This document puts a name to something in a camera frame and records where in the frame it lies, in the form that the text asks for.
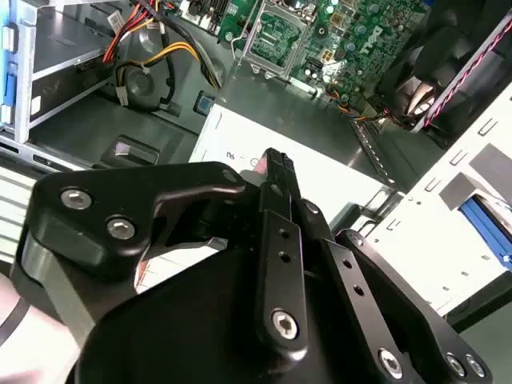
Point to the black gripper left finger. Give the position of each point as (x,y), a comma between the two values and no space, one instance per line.
(100,208)

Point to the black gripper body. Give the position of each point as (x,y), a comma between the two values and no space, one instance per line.
(180,328)

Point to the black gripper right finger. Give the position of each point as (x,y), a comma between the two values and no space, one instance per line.
(400,308)

